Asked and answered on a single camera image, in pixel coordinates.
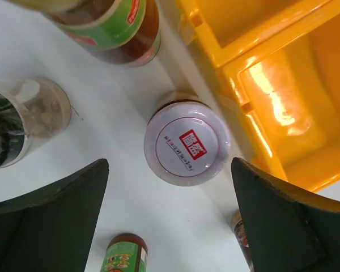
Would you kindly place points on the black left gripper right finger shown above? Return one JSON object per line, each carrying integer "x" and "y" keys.
{"x": 288, "y": 228}

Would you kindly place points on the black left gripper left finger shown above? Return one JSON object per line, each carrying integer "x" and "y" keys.
{"x": 51, "y": 228}

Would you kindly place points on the small black-lid spice jar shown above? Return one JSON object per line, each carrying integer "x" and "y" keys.
{"x": 237, "y": 227}

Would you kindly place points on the tall red sauce bottle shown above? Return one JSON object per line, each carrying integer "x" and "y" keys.
{"x": 120, "y": 32}

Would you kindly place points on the green-label sauce bottle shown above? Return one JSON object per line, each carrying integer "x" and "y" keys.
{"x": 126, "y": 252}

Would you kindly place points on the black-cap spice bottle left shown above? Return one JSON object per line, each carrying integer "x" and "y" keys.
{"x": 32, "y": 112}

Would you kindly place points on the yellow six-compartment tray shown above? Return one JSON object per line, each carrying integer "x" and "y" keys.
{"x": 278, "y": 67}

